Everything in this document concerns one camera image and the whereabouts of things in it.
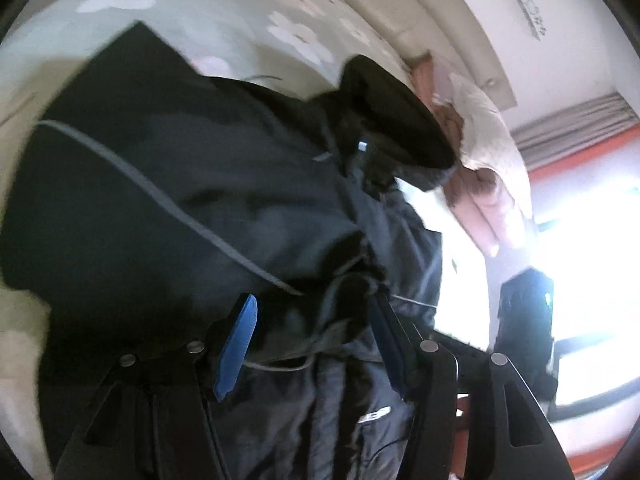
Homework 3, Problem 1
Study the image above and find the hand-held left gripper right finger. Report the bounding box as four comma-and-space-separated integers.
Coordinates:
368, 293, 576, 480

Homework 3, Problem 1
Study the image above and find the black jacket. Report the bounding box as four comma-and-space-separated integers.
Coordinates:
0, 21, 457, 480

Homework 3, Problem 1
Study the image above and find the grey curtain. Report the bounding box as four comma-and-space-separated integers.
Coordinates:
510, 92, 640, 167

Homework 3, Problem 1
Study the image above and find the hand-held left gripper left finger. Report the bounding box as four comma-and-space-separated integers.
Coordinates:
54, 293, 259, 480

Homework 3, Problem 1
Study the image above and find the beige padded headboard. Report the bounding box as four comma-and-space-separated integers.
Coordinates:
292, 0, 518, 109

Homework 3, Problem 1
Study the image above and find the green floral bed sheet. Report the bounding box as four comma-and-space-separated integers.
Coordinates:
0, 0, 491, 480

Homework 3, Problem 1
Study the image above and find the white textured pillow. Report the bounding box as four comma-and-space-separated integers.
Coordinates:
433, 71, 536, 221

